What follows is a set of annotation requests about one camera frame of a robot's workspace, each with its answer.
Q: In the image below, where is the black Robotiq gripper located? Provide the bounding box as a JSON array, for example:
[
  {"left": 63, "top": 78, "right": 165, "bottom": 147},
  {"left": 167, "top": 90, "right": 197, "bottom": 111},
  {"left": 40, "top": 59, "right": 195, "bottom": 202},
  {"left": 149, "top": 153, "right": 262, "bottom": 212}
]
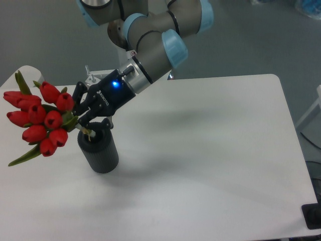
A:
[{"left": 72, "top": 66, "right": 135, "bottom": 131}]

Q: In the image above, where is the red tulip bouquet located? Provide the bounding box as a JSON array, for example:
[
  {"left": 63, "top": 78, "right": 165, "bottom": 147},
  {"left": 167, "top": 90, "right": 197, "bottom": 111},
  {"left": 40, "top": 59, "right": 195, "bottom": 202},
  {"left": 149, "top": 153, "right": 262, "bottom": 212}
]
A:
[{"left": 4, "top": 71, "right": 95, "bottom": 166}]

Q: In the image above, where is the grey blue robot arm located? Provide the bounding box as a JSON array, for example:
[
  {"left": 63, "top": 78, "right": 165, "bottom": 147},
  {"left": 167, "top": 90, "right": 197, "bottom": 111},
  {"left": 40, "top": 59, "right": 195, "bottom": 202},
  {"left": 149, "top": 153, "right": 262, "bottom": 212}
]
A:
[{"left": 73, "top": 1, "right": 214, "bottom": 131}]

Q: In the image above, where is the dark grey ribbed vase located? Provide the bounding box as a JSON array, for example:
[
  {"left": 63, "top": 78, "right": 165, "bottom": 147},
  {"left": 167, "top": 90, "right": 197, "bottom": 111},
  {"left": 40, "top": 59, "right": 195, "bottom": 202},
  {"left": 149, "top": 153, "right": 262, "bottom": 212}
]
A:
[{"left": 77, "top": 128, "right": 119, "bottom": 173}]

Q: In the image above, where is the white chair back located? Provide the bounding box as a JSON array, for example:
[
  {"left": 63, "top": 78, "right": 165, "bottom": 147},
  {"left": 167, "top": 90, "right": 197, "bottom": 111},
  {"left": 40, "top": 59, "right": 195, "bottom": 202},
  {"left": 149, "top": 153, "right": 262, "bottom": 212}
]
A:
[{"left": 1, "top": 65, "right": 45, "bottom": 89}]

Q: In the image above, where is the white furniture leg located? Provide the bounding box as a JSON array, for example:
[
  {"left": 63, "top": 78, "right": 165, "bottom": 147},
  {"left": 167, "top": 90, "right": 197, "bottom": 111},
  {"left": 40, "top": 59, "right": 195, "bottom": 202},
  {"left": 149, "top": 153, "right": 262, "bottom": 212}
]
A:
[{"left": 294, "top": 85, "right": 320, "bottom": 132}]

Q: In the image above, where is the blue plastic bag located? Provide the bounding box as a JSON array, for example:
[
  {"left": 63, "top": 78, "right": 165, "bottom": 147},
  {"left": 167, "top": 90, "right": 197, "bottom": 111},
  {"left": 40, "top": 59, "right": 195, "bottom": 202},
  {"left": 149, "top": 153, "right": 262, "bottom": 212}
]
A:
[{"left": 295, "top": 0, "right": 320, "bottom": 20}]

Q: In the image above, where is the black device at table edge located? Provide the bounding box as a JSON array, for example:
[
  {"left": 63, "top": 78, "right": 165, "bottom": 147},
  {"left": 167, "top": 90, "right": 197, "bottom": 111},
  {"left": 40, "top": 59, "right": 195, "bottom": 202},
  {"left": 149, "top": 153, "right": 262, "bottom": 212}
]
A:
[{"left": 301, "top": 203, "right": 320, "bottom": 230}]

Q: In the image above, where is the white pedestal base frame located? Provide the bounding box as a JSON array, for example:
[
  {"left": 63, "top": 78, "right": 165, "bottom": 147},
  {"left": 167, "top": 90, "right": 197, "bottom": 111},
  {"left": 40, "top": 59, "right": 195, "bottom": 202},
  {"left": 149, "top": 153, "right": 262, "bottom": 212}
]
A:
[{"left": 84, "top": 64, "right": 178, "bottom": 85}]

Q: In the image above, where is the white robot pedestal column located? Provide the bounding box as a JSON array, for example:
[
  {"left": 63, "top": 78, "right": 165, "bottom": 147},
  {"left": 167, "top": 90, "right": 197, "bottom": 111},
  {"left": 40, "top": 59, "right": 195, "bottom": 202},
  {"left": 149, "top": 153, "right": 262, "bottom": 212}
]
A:
[{"left": 107, "top": 20, "right": 141, "bottom": 76}]

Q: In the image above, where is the black floor cable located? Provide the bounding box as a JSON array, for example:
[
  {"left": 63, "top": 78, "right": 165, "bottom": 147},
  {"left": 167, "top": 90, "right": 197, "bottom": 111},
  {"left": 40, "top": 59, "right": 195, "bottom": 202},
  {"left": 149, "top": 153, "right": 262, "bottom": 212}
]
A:
[{"left": 300, "top": 130, "right": 321, "bottom": 149}]

